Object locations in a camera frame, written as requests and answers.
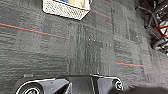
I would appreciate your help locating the black chair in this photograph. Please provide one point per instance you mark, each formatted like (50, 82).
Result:
(156, 23)

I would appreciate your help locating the brown cardboard box in basket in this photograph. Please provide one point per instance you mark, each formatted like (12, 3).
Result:
(80, 3)

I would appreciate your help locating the light blue bag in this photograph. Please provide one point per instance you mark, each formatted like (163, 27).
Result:
(64, 1)

